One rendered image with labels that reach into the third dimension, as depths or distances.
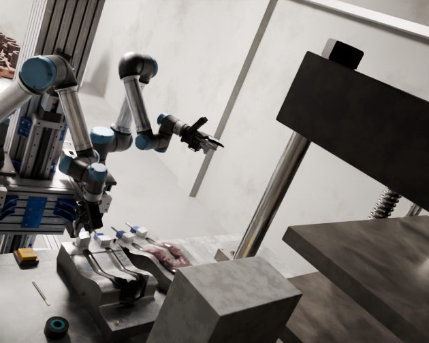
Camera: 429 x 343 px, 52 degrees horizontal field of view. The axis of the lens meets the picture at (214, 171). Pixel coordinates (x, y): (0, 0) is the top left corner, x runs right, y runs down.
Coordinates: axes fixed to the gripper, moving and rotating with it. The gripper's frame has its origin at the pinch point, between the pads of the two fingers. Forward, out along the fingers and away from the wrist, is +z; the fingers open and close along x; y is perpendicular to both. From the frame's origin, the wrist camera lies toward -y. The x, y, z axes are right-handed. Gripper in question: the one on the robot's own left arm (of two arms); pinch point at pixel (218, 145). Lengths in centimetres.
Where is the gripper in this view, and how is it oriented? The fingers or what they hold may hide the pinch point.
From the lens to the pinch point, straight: 206.8
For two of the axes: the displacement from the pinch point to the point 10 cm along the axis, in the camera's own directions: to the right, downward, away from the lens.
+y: -3.1, 8.5, 4.4
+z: 8.0, 4.8, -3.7
